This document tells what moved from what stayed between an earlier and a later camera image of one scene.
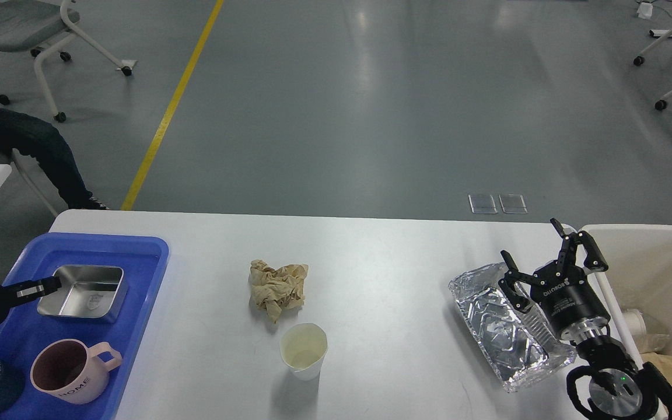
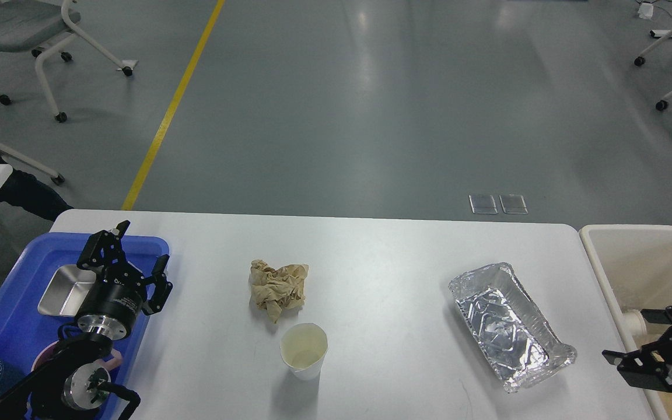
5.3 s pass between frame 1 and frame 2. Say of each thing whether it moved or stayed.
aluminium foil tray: stayed
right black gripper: moved
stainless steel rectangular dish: stayed
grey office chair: stayed
